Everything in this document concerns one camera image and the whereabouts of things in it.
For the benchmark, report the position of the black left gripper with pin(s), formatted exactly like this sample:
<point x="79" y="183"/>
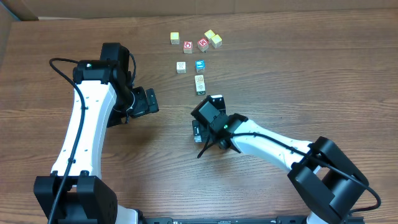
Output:
<point x="142" y="106"/>

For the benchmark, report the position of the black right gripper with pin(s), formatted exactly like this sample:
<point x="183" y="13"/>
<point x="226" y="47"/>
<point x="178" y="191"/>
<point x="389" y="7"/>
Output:
<point x="201" y="131"/>

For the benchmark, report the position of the green-edged wooden number block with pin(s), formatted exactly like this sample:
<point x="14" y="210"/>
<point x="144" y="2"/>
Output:
<point x="200" y="88"/>

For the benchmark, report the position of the tan wooden picture block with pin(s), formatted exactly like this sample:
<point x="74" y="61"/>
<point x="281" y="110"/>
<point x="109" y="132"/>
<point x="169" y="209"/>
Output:
<point x="199" y="79"/>

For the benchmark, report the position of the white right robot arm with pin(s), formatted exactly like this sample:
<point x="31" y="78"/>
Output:
<point x="327" y="181"/>

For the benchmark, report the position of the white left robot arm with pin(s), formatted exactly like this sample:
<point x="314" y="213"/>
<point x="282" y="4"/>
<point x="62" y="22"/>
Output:
<point x="104" y="96"/>

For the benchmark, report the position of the pale wooden block far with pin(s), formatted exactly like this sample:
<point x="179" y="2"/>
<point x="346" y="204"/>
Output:
<point x="181" y="67"/>

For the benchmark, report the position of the blue wooden block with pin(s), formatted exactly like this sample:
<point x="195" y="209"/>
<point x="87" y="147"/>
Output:
<point x="200" y="66"/>

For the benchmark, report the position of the red wooden block left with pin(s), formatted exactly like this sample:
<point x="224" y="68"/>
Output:
<point x="188" y="47"/>

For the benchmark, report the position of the red wooden block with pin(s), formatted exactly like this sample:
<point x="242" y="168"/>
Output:
<point x="203" y="44"/>
<point x="188" y="47"/>

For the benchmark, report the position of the yellow wooden block left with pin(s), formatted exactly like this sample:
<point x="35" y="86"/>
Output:
<point x="174" y="38"/>

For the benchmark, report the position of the yellow wooden block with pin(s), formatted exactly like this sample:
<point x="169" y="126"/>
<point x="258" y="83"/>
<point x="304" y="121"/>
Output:
<point x="209" y="34"/>
<point x="216" y="41"/>
<point x="174" y="38"/>

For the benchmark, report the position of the red wooden block right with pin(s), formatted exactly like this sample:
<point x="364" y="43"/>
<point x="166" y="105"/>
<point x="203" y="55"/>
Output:
<point x="203" y="44"/>

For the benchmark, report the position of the yellow wooden block right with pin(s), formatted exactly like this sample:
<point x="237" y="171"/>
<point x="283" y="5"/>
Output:
<point x="216" y="41"/>

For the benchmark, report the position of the yellow wooden block upper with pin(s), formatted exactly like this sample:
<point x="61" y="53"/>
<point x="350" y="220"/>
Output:
<point x="209" y="34"/>

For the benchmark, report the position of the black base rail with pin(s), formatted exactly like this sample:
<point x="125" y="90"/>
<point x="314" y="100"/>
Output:
<point x="299" y="219"/>

